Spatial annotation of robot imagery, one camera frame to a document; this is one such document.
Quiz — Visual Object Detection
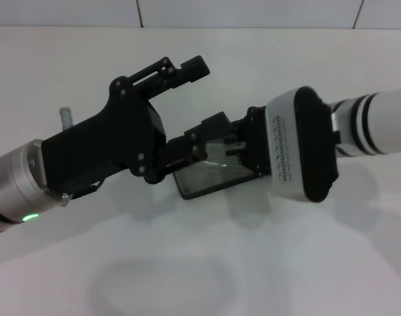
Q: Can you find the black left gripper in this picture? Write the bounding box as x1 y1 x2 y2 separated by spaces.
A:
40 76 169 200

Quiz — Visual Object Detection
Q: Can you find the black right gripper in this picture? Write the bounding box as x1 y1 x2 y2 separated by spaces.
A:
127 55 274 177

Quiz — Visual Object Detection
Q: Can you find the black glasses case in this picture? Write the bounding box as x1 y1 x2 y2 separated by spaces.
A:
172 118 274 201

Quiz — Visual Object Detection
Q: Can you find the silver cable connector plug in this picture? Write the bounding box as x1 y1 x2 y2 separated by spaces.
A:
59 107 76 131

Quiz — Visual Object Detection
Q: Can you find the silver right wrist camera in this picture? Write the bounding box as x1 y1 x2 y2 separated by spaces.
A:
265 86 341 203

